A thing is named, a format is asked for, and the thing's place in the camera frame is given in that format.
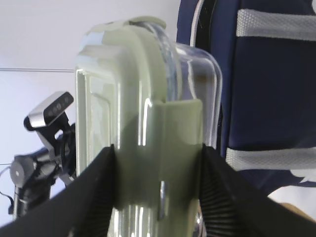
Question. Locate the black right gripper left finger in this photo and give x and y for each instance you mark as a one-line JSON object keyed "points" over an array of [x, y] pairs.
{"points": [[83, 209]]}

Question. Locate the glass container green lid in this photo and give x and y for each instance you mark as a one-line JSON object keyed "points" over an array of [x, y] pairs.
{"points": [[156, 102]]}

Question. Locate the navy blue lunch bag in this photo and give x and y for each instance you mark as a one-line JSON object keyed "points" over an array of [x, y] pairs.
{"points": [[266, 50]]}

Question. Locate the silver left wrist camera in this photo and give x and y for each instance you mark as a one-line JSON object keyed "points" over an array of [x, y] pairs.
{"points": [[47, 111]]}

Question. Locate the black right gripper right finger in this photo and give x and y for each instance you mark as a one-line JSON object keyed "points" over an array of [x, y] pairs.
{"points": [[231, 207]]}

